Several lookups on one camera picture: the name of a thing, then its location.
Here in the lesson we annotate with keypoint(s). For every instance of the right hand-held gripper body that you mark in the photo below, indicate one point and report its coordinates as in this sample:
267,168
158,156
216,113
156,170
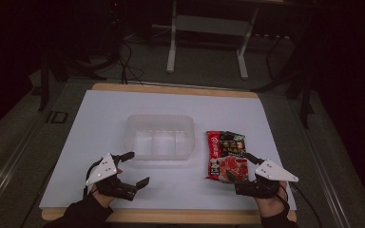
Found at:
274,172

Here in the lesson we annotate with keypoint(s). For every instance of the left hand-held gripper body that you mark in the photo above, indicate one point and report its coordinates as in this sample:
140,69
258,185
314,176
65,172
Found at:
106,167

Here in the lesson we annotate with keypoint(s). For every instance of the red food packet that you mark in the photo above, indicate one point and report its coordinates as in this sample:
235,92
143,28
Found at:
226,148

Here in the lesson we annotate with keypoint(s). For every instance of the clear plastic container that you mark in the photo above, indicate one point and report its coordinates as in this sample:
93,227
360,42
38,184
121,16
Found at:
160,139

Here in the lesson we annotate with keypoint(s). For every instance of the person's left hand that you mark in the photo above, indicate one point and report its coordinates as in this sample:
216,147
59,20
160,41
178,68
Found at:
103,199

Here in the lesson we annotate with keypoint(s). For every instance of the person's right hand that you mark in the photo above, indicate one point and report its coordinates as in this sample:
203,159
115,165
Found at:
274,205

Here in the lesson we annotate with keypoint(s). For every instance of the white table mat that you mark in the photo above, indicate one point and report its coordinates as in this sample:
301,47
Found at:
171,101

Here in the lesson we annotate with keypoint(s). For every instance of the black metal stand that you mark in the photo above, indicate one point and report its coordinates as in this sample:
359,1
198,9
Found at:
304,104

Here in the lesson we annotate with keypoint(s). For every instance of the white metal stand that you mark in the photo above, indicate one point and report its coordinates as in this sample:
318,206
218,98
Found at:
171,47

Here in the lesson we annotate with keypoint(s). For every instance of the metal floor rail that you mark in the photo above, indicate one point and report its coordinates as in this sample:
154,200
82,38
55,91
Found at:
324,177
9,164

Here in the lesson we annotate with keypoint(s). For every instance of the black floor bracket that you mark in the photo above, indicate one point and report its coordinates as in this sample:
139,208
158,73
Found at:
57,117

